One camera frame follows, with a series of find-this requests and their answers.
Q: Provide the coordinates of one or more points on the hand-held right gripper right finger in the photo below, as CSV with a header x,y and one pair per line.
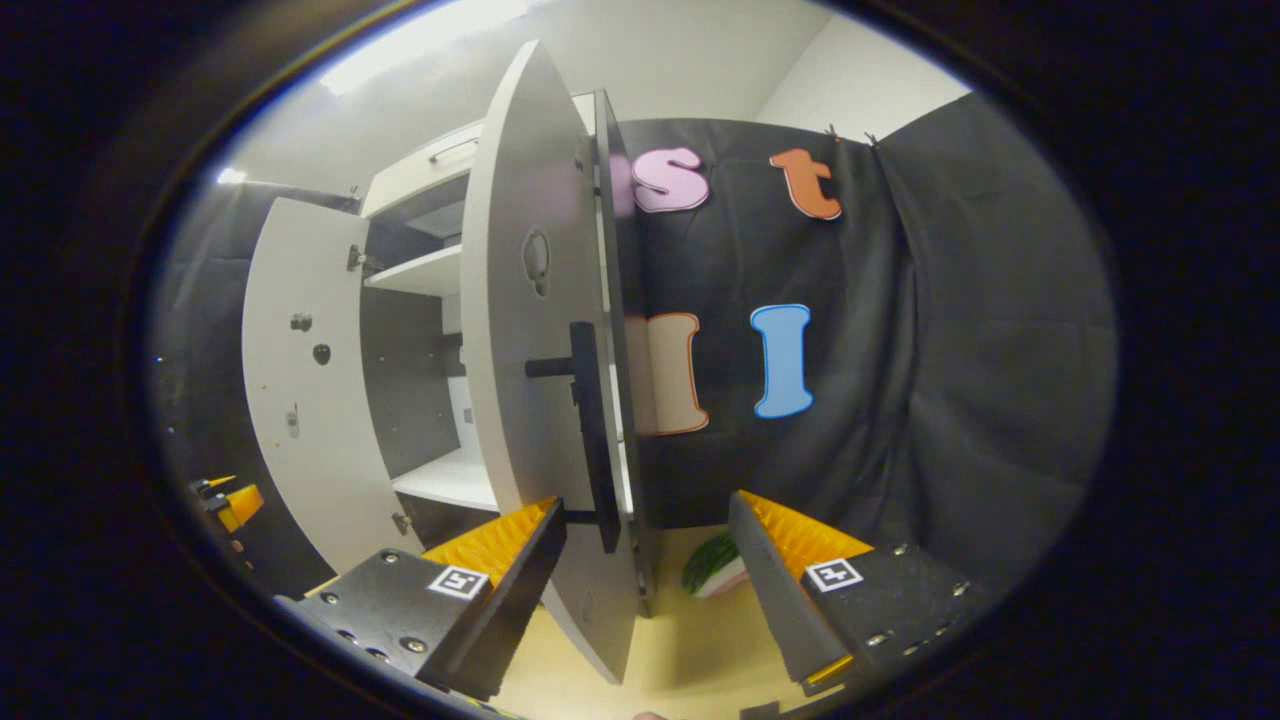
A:
x,y
770,590

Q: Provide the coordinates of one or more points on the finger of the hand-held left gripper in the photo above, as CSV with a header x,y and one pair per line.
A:
x,y
240,505
220,483

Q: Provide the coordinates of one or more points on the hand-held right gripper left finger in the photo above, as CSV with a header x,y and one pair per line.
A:
x,y
515,590

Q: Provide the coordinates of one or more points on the white cabinet door camera sticker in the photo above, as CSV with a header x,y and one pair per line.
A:
x,y
320,420

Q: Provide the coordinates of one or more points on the white cabinet door headphone sticker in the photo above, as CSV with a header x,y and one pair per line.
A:
x,y
510,400

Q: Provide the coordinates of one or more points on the white and grey cabinet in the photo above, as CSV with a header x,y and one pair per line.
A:
x,y
415,275

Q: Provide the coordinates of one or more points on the white cabinet drawer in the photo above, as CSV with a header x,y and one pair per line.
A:
x,y
410,180

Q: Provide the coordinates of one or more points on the watermelon slice toy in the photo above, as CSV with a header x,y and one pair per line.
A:
x,y
712,565

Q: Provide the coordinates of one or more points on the black backdrop cloth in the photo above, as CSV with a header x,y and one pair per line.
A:
x,y
950,350

